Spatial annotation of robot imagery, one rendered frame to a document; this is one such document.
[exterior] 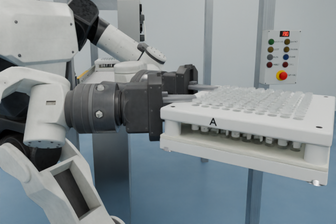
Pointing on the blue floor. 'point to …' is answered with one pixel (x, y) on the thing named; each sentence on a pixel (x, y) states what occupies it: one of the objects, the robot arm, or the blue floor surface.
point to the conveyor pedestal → (113, 172)
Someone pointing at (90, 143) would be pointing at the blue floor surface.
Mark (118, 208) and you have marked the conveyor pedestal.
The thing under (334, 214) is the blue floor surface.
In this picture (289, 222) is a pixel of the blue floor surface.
